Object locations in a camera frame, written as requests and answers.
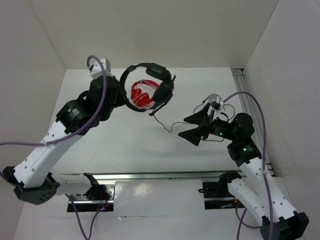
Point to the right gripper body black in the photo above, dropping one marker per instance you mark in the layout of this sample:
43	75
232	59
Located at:
217	126

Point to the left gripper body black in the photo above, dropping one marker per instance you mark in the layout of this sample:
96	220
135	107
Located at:
119	100

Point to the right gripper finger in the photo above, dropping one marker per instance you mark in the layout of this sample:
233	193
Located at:
198	117
195	135

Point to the black headset with cable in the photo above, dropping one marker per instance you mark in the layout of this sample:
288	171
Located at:
163	93

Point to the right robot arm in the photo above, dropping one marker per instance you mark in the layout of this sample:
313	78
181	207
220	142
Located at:
256	190

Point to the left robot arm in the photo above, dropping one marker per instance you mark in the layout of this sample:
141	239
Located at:
33	181

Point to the red headphones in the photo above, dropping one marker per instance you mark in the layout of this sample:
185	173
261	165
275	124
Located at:
142	92

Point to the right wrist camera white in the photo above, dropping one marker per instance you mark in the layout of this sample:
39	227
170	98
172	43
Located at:
215	102

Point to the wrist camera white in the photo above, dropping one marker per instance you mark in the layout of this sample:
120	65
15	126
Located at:
96	70
215	102

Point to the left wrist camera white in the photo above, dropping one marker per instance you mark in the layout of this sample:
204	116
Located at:
96	70

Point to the aluminium rail front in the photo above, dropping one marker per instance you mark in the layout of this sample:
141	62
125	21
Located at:
102	178

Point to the aluminium rail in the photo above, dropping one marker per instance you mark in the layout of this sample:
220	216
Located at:
102	178
248	105

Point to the aluminium rail right side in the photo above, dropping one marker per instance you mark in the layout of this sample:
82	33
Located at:
248	105

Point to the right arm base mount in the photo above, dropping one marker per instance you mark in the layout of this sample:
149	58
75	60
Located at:
215	198

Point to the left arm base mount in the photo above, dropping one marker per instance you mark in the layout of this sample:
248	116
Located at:
99	196

